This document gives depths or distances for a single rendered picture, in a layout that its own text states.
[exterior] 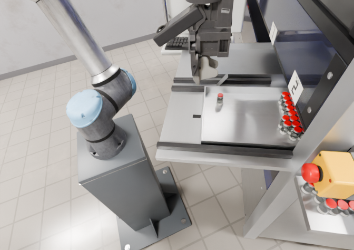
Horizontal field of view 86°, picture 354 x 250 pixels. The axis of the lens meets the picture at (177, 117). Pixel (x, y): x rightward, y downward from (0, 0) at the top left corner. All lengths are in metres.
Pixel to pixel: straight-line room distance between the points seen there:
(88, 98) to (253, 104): 0.57
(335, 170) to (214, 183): 1.12
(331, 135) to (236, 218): 1.06
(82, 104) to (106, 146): 0.18
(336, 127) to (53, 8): 0.73
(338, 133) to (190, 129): 0.39
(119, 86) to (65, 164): 1.35
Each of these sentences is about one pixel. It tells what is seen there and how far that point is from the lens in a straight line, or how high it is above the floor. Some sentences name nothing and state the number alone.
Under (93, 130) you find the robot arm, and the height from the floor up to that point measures 0.94.
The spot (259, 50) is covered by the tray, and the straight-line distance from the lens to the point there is 1.07.
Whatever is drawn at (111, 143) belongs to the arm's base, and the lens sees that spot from 0.74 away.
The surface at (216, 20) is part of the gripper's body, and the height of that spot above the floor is 1.25.
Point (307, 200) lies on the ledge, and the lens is 0.61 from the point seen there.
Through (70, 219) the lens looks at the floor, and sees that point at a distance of 1.70.
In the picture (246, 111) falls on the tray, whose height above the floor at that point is 0.88.
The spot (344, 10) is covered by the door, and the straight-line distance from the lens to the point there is 0.53.
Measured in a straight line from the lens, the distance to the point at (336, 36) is 0.51.
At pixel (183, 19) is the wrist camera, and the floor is 1.25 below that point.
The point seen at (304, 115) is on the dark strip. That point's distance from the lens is 0.58.
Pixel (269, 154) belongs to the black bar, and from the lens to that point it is 0.61.
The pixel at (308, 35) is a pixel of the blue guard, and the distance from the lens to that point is 0.62.
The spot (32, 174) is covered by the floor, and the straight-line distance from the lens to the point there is 2.08.
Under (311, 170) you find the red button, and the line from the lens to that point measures 0.48.
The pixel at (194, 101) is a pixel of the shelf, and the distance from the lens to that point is 0.76.
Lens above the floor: 1.40
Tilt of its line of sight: 48 degrees down
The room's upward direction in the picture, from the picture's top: 8 degrees counter-clockwise
